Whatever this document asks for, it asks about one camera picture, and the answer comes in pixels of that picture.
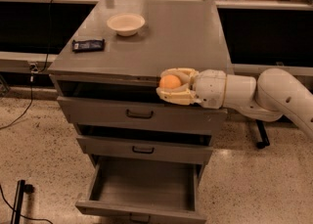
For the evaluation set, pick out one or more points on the white bowl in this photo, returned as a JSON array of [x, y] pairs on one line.
[[126, 24]]

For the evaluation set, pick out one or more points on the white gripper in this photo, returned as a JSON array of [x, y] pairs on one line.
[[210, 88]]

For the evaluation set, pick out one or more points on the dark blue snack bar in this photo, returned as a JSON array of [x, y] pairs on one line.
[[79, 46]]

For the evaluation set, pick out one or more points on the grey top drawer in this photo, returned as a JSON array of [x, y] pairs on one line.
[[143, 116]]

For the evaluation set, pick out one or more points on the orange fruit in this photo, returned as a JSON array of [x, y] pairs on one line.
[[170, 81]]

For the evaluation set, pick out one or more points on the black table leg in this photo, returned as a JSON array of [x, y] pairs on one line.
[[264, 142]]

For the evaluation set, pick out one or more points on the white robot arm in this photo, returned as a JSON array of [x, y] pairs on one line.
[[273, 94]]

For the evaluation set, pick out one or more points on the grey middle drawer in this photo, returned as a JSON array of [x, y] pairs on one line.
[[149, 150]]

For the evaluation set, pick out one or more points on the grey drawer cabinet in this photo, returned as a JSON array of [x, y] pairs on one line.
[[176, 34]]

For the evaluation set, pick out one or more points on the black stand with cable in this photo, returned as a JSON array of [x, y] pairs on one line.
[[16, 207]]

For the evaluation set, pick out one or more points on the grey bottom drawer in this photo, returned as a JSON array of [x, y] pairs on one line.
[[142, 191]]

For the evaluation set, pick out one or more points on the grey drawer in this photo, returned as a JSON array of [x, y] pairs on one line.
[[143, 116], [142, 191], [149, 150]]

